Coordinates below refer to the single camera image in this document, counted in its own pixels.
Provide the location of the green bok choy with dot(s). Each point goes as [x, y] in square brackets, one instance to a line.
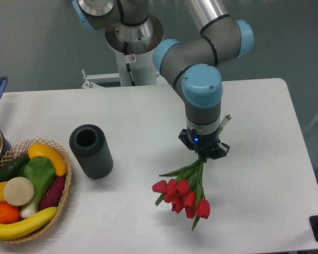
[40, 172]

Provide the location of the dark grey ribbed vase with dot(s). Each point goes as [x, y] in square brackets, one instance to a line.
[89, 146]

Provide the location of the orange fruit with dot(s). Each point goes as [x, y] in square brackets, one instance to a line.
[9, 213]

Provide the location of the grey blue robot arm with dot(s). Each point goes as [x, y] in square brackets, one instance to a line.
[190, 69]

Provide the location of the beige round radish slice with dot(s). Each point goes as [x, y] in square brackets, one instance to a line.
[18, 191]

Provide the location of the green cucumber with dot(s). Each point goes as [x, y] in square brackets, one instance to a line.
[12, 168]

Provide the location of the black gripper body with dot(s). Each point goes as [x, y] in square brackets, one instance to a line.
[204, 143]

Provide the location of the red tulip bouquet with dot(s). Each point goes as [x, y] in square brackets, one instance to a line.
[185, 191]

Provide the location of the purple sweet potato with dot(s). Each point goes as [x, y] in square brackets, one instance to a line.
[54, 193]

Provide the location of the yellow banana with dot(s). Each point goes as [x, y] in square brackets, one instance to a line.
[22, 228]

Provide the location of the woven wicker basket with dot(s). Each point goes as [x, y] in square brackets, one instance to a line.
[21, 149]

